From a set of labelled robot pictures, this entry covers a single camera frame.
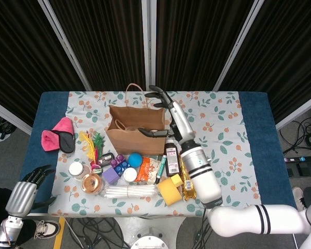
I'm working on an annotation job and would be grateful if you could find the white black sneaker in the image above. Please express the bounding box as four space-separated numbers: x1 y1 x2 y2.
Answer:
33 219 62 240

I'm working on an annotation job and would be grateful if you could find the white lidded plastic jar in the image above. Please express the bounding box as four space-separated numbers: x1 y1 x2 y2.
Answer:
68 162 91 181

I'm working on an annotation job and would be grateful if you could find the green marker pen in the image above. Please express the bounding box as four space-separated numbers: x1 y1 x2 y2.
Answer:
155 154 168 184

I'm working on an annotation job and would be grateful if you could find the yellow floor tape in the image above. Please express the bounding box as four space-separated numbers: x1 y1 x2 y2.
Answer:
53 217 66 249

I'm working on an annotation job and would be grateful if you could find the round paper clip tub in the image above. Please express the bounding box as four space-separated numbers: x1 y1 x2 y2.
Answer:
121 167 138 183

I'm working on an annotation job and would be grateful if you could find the blue ball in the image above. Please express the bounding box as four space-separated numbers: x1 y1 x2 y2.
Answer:
128 152 144 168

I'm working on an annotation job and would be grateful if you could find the colourful feather shuttlecock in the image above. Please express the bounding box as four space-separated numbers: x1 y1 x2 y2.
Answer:
79 130 106 175

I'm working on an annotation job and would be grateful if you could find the orange white snack packet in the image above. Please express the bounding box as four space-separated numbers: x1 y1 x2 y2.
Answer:
134 156 162 185

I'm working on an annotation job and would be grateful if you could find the blue table cover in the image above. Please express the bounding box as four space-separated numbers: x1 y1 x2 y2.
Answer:
17 90 298 216

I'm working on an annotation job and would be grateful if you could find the silver partition frame rail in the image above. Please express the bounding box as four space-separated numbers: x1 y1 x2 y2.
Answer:
0 97 33 134
275 91 311 130

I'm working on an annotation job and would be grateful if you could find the purple foam cube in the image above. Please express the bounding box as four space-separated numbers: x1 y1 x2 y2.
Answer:
101 167 120 185

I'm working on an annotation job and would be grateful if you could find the floral printed tablecloth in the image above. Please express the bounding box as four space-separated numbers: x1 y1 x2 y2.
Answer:
47 90 264 217

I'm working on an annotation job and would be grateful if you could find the white straw bundle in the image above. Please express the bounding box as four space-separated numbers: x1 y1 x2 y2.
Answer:
97 183 159 199

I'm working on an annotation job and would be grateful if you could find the white pink sneaker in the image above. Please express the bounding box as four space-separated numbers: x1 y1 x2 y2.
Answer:
291 186 307 211

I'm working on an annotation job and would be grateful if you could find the small black labelled box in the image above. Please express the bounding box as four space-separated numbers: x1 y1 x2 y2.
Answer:
97 152 116 165

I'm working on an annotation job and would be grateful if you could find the dark brown syrup bottle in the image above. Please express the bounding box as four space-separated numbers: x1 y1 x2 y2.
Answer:
164 139 181 178

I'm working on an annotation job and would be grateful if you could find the black floor box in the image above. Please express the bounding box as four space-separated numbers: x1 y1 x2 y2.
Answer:
286 162 311 178

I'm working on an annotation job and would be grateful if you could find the blue toy brick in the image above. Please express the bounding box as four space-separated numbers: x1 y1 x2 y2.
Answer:
113 160 132 174

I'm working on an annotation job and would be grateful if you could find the clear rubber band jar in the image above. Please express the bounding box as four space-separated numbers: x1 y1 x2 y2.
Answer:
80 172 106 195

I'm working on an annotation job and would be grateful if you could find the brown paper bag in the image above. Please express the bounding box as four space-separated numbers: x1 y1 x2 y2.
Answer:
105 83 167 156

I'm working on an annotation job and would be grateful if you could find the black power strip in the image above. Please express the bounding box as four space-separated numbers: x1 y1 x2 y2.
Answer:
284 155 311 163

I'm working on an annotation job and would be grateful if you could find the pink and grey cloth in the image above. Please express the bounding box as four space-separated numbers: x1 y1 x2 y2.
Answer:
40 116 76 154

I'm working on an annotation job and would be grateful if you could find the gold foil biscuit pack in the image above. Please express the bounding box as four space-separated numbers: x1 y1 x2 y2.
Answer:
178 153 197 201

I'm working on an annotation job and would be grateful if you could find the small yellow foam cube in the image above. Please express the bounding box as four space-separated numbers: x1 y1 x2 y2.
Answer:
171 173 184 187

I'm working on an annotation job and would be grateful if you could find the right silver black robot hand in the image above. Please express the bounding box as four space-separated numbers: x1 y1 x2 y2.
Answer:
137 85 195 143

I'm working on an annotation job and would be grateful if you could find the large yellow sponge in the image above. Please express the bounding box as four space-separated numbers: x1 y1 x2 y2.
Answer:
157 177 182 207

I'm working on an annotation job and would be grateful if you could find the black fabric partition panel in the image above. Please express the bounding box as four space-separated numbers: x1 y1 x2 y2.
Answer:
0 0 86 128
49 0 146 91
219 0 311 124
155 0 255 91

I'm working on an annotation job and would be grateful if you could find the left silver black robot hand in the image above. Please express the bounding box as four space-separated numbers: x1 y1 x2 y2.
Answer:
5 164 58 217

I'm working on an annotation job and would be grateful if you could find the purple toy brick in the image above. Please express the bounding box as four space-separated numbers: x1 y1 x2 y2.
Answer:
109 154 126 168

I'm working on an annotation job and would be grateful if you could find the white robot torso base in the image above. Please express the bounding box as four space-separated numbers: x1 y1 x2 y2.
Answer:
113 216 186 249

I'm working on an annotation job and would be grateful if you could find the silver partition frame post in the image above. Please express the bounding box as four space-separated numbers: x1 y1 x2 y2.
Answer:
141 0 158 91
37 0 92 91
213 0 265 91

